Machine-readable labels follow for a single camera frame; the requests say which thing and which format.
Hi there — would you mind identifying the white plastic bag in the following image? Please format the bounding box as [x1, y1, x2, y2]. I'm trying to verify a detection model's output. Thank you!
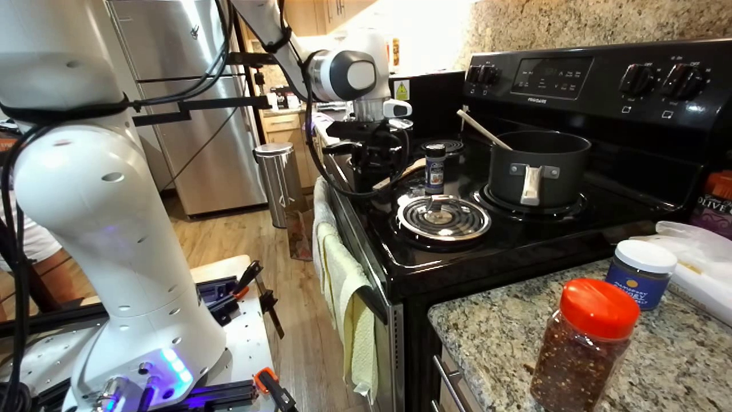
[632, 220, 732, 328]

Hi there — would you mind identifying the black-capped spice shaker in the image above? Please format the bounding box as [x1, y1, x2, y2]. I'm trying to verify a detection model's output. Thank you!
[422, 143, 452, 192]

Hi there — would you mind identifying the black appliance yellow sticker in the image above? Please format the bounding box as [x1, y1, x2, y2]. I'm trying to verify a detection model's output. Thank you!
[386, 71, 467, 145]

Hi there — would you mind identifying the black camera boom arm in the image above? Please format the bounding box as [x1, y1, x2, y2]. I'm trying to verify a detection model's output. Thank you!
[133, 93, 275, 129]

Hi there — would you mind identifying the pale yellow dish towel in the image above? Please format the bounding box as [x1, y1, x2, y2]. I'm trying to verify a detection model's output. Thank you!
[308, 177, 381, 409]

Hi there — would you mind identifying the red-lid purple label jar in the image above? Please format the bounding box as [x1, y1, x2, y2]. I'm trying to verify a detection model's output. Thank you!
[690, 170, 732, 240]

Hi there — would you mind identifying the black stereo camera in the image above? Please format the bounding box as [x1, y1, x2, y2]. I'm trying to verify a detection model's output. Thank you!
[225, 51, 287, 69]

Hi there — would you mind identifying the short wooden spoon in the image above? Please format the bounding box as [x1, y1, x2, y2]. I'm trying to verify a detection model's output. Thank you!
[456, 108, 515, 154]

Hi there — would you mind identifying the red-handled tool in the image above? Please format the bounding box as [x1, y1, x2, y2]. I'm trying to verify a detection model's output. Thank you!
[252, 367, 299, 412]

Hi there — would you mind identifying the steel trash can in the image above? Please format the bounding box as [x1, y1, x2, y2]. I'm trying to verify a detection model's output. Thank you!
[252, 143, 295, 229]

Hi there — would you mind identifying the wooden base cabinet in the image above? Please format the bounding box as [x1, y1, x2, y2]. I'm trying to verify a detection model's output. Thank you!
[258, 108, 326, 192]

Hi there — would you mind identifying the blue jar white lid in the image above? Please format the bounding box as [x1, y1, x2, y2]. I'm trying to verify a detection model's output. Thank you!
[604, 239, 680, 311]

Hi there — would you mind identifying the black plug connector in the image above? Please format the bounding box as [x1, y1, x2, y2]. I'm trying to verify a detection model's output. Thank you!
[205, 259, 266, 310]

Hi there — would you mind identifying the white robot base platform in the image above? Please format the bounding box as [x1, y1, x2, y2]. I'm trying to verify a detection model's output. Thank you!
[0, 254, 277, 412]

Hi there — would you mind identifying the black handled tool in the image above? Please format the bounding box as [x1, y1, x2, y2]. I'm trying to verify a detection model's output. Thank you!
[255, 284, 287, 342]

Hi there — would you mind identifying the stainless steel refrigerator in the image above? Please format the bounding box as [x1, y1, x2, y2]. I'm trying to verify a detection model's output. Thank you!
[106, 0, 269, 217]

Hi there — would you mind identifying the black electric stove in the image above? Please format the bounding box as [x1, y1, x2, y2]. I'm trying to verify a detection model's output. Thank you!
[323, 40, 732, 412]

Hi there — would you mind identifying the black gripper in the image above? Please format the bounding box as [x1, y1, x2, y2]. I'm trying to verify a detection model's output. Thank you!
[346, 118, 409, 192]

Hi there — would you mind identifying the black pot with handle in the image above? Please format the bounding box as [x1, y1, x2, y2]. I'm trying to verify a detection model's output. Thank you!
[485, 129, 593, 211]

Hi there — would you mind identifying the black pan with lid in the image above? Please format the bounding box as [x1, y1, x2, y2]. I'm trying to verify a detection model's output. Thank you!
[326, 113, 419, 170]

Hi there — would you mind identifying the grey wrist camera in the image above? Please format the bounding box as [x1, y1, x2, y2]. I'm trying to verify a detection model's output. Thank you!
[380, 98, 417, 121]

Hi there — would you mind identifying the wooden wall cabinet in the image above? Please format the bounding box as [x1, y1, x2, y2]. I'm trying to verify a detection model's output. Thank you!
[282, 0, 377, 40]

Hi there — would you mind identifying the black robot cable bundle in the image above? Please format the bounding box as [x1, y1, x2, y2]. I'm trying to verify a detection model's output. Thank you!
[0, 0, 413, 412]

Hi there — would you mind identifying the red-lid chili flake jar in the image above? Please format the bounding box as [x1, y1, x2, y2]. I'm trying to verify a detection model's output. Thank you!
[528, 278, 642, 412]

